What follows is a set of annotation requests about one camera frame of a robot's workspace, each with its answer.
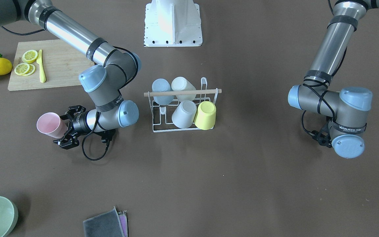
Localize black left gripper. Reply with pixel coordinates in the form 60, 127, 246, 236
312, 120, 332, 147

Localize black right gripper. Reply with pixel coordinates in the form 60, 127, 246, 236
52, 105, 116, 150

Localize pink cup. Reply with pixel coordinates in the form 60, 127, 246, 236
36, 112, 67, 139

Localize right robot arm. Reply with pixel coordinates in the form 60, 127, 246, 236
0, 0, 140, 149

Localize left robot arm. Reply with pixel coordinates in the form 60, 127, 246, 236
288, 0, 379, 158

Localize light blue cup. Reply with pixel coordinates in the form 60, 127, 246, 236
152, 78, 174, 105

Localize grey cup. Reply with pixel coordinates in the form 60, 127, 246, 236
172, 100, 197, 129

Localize cream white cup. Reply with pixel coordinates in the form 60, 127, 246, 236
171, 76, 196, 102

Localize yellow cup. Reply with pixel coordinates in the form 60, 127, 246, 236
194, 101, 216, 130

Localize yellow plastic knife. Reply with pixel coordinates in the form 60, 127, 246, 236
36, 49, 46, 83

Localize wooden cutting board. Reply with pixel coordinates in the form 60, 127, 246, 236
8, 39, 94, 91

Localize lemon slice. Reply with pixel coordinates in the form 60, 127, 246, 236
23, 64, 36, 76
13, 63, 31, 76
21, 50, 38, 64

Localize grey folded cloth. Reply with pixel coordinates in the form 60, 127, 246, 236
83, 207, 129, 237

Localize white wire cup rack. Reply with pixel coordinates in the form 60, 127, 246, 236
144, 77, 222, 133

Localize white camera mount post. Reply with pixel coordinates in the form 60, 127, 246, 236
143, 0, 203, 47

